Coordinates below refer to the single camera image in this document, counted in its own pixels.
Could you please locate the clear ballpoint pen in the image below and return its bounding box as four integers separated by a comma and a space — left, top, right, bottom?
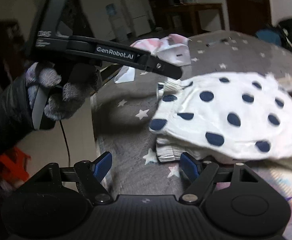
206, 39, 227, 47

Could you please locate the white navy polka dot garment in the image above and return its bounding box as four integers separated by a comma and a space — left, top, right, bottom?
148, 72, 292, 172

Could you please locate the person's left hand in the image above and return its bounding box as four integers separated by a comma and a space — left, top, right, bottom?
25, 61, 103, 120

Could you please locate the pile of dark clothes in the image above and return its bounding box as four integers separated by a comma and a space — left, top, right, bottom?
256, 17, 292, 58

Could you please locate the pink and white garment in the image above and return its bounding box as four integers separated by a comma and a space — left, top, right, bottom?
115, 34, 191, 84

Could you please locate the black cable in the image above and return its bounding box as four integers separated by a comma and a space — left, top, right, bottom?
59, 120, 70, 165

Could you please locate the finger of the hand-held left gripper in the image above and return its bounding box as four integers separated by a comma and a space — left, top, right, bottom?
139, 54, 183, 80

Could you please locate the white refrigerator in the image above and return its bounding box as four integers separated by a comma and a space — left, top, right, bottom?
122, 0, 155, 37

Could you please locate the dark wooden door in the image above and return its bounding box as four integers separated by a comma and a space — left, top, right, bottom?
223, 0, 271, 37

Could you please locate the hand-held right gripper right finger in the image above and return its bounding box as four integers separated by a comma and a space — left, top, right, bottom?
180, 152, 260, 203

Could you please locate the person's left forearm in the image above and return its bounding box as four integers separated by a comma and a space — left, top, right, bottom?
0, 75, 37, 160

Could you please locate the grey star print mattress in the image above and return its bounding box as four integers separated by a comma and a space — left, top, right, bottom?
91, 30, 292, 240

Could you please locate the white water dispenser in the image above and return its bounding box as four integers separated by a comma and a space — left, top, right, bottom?
106, 4, 126, 39

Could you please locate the brown wooden table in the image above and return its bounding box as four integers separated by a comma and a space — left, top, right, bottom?
165, 2, 225, 35

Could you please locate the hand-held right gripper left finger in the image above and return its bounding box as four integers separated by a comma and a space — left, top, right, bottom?
30, 151, 113, 204

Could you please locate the red plastic stool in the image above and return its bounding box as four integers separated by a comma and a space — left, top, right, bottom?
0, 147, 32, 188

